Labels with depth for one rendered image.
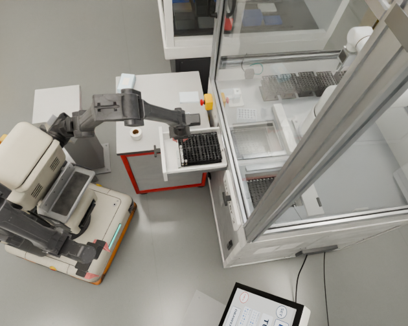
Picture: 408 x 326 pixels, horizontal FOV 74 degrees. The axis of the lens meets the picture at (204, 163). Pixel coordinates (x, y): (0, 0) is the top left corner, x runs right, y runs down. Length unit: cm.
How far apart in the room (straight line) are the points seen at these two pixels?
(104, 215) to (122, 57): 193
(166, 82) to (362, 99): 162
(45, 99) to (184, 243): 140
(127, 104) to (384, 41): 64
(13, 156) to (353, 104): 97
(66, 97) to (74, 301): 139
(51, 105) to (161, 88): 71
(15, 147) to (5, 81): 249
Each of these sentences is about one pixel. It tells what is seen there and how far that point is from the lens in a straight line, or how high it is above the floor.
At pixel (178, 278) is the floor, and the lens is 218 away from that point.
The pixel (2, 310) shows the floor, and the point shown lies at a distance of 250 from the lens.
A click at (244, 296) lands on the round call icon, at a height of 102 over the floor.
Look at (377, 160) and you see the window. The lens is 75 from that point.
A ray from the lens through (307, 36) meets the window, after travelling 66.
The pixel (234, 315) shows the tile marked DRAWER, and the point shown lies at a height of 101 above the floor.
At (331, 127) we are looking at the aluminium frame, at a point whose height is 178.
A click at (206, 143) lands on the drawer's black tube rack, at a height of 90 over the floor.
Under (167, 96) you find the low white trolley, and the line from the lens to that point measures 190.
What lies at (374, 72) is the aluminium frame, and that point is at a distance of 47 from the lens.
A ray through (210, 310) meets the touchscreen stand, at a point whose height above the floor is 4.
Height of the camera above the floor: 217
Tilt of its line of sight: 61 degrees down
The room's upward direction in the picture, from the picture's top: 7 degrees clockwise
